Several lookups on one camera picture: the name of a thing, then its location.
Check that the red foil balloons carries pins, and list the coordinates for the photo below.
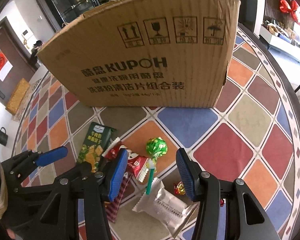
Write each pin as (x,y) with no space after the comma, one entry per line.
(290,8)

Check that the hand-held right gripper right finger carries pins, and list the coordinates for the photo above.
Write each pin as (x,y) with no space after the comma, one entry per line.
(187,177)

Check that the dark interior door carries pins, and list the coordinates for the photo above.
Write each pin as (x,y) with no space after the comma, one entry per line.
(255,5)

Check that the brown cardboard box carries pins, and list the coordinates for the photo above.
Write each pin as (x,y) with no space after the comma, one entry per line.
(150,50)

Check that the brown entrance door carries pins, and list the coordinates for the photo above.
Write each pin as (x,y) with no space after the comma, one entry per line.
(17,55)

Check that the green lollipop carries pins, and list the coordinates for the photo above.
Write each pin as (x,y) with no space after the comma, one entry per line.
(156,148)

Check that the colourful checked table mat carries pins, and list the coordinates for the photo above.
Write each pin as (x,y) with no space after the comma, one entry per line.
(240,142)

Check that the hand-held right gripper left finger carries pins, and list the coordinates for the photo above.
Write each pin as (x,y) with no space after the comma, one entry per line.
(117,175)

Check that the red paper-cut door poster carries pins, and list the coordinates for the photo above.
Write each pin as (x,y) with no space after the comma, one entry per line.
(0,63)

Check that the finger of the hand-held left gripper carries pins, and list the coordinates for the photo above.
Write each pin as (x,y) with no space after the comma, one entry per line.
(83,168)
(52,153)

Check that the white intercom panel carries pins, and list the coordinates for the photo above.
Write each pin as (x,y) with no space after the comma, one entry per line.
(25,33)

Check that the dark red snack packet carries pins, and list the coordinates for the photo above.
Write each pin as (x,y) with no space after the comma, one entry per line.
(117,208)

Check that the black bag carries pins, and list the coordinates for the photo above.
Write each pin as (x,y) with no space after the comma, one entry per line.
(36,51)

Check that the red gold candy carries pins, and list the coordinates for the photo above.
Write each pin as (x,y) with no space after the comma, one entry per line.
(180,188)

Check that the yellow tissue box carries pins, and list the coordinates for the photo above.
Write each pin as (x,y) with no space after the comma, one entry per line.
(17,96)

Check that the white snack packet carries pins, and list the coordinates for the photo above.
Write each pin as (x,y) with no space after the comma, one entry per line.
(165,205)

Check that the dark slatted wall panel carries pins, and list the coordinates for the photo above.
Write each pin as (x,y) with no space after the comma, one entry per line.
(272,0)

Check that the black mug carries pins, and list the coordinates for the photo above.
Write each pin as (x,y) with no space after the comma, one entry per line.
(1,137)

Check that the small red wrapped candy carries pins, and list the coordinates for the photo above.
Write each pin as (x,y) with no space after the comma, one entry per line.
(222,202)

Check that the pile of assorted boxes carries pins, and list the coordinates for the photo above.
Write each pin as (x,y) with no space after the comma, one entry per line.
(285,32)

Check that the white low cabinet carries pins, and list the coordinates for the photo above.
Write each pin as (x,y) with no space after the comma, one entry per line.
(285,47)

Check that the green snack packet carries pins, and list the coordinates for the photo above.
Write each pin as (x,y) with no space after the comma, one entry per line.
(95,145)

